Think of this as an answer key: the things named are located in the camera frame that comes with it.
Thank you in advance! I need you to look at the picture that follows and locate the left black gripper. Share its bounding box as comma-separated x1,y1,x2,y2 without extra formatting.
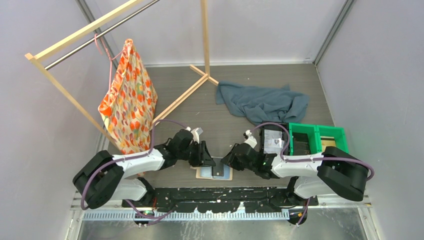
177,140,215,167

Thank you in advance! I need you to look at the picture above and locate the beige leather card holder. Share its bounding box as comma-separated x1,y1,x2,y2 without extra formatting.
191,157,233,181

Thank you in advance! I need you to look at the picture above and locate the black VIP credit card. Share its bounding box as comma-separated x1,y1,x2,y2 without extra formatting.
212,157,225,178

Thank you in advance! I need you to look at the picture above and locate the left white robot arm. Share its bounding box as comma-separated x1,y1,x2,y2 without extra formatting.
72,127,216,210

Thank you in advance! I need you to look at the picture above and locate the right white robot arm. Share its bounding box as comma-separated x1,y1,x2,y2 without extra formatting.
221,131,375,205

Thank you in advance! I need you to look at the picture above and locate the black tray with cards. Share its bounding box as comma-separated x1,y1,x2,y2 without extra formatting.
259,124,290,155

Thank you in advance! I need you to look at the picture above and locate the green plastic bin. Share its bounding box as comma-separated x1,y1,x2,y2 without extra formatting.
286,123,350,156

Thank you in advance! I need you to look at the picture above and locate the blue grey cloth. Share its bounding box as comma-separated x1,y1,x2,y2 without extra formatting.
215,81,310,126

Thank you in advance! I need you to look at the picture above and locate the orange floral fabric bag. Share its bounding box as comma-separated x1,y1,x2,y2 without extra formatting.
98,38,158,154

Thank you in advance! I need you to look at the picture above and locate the metal hanging rod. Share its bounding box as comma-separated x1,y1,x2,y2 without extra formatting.
45,0,160,70

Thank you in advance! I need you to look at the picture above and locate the wooden clothes rack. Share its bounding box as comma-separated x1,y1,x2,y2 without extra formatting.
24,0,220,150

